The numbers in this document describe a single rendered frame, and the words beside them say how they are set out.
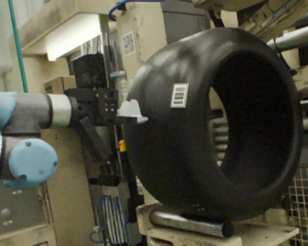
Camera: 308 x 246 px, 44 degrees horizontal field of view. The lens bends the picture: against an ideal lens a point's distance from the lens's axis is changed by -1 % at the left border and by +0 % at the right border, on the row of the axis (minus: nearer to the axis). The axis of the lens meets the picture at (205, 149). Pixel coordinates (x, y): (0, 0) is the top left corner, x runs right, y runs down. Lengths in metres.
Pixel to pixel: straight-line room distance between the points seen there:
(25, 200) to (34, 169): 0.88
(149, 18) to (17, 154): 0.87
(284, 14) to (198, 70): 0.55
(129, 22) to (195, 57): 0.47
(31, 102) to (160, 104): 0.31
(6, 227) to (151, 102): 0.78
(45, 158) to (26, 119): 0.16
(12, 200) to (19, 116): 0.75
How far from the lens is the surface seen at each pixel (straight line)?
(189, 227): 1.16
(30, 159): 0.68
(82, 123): 0.88
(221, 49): 1.04
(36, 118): 0.83
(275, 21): 1.45
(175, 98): 0.94
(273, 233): 1.30
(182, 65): 0.98
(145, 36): 1.39
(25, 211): 1.55
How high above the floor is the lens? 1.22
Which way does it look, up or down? 5 degrees down
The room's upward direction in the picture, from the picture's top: 8 degrees counter-clockwise
